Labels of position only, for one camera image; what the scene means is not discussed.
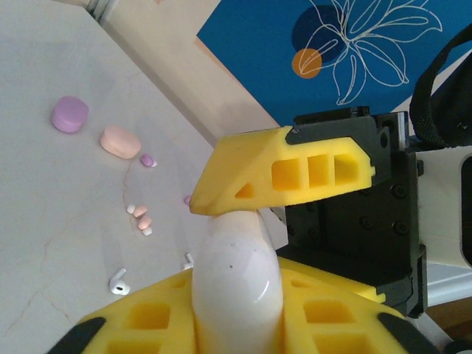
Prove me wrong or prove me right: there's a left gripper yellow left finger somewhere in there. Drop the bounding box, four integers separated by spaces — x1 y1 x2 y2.
46 270 198 354

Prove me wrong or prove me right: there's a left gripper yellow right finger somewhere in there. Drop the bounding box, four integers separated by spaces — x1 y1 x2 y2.
276 257 445 354

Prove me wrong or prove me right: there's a white earbud charging case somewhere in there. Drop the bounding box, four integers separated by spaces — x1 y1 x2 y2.
190 209 289 354

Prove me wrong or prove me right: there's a pink earbud charging case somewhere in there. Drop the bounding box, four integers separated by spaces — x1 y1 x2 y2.
100 125 142 161

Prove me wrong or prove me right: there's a purple earbud charging case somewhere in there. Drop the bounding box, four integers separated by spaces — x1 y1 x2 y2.
51 95 91 134

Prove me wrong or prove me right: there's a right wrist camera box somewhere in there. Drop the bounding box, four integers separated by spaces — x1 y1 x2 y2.
415 147 472 268

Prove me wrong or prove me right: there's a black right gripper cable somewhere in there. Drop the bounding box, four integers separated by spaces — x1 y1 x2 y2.
410 24 472 149

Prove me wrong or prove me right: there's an aluminium frame post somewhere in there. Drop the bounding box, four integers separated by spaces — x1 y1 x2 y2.
86 0 119 24

